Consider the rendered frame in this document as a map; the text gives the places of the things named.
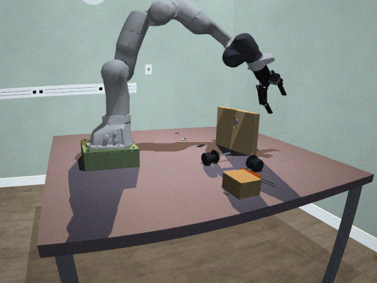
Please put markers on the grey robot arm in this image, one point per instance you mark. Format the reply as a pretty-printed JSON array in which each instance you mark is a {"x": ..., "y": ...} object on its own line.
[{"x": 114, "y": 132}]

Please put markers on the tan cardboard box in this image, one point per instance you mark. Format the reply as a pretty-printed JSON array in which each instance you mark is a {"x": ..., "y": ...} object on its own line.
[{"x": 241, "y": 183}]

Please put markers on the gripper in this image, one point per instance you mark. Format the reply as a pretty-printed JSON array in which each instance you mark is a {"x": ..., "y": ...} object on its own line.
[{"x": 261, "y": 75}]

